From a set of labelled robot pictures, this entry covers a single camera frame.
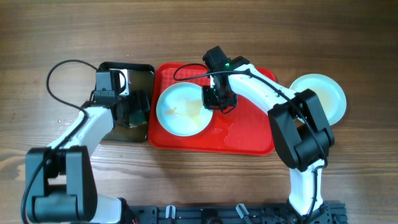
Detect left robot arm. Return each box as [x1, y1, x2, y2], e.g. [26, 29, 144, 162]
[21, 68, 147, 223]

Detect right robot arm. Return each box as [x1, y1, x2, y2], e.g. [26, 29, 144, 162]
[202, 46, 335, 222]

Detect red serving tray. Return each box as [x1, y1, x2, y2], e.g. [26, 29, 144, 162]
[148, 63, 274, 156]

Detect white plate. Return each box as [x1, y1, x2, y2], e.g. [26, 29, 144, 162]
[290, 73, 347, 126]
[155, 82, 213, 137]

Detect black water tray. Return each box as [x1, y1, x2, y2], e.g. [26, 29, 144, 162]
[93, 62, 155, 142]

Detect green yellow sponge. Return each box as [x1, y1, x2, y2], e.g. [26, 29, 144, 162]
[129, 111, 147, 128]

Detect left black cable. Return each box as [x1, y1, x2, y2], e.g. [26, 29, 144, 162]
[20, 59, 100, 224]

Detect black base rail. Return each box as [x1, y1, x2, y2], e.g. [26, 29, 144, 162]
[124, 202, 346, 224]

